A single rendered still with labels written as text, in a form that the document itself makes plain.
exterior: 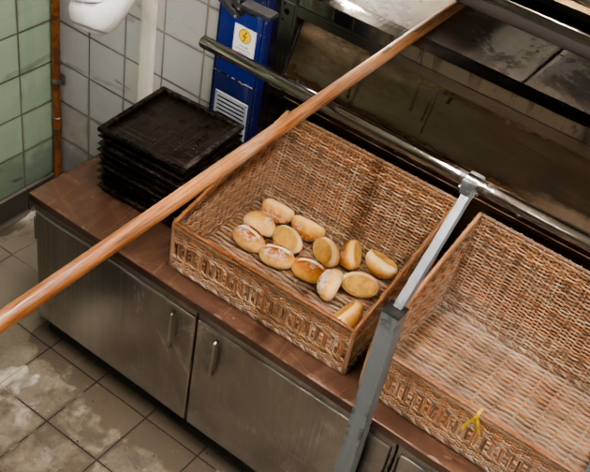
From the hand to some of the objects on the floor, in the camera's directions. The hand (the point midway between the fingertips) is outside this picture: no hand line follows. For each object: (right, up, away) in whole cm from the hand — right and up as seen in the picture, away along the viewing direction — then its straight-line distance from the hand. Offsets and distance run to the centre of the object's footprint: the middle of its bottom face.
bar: (+8, -125, +88) cm, 153 cm away
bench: (+34, -123, +96) cm, 160 cm away
